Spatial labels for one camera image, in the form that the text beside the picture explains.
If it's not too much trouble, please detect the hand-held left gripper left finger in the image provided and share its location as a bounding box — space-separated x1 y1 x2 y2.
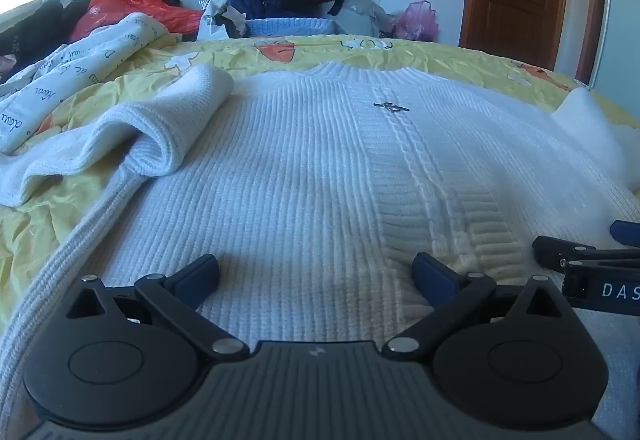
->
65 254 251 363

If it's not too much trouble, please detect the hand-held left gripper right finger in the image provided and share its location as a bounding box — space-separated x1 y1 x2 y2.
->
381 252 571 363

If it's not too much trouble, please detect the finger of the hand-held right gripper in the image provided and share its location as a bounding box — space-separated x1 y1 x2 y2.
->
531 236 640 273
609 220 640 247

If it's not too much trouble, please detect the white knit sweater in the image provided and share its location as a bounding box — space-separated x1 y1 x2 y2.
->
0 61 640 440

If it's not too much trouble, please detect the dark clothes pile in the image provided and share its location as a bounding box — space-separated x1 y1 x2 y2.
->
0 0 96 75

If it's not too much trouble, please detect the yellow printed bedsheet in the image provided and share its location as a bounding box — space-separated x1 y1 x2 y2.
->
0 34 640 336

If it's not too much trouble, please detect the white flowered wardrobe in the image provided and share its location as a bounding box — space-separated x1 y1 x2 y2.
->
590 0 640 93

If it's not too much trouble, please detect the white lettered blanket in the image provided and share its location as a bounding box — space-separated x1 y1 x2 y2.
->
0 12 183 155

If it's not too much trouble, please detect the pink plastic bag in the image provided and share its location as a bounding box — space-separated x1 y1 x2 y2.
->
392 0 440 43

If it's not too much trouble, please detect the crumpled grey plastic bag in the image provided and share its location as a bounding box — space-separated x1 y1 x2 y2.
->
196 0 248 40

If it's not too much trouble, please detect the blue knit cloth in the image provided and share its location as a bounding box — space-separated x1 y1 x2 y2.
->
245 17 337 39

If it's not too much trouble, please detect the grey garment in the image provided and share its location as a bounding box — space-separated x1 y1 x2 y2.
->
330 0 396 36

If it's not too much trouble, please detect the red plastic bag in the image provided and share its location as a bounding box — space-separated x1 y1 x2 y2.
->
70 0 206 43

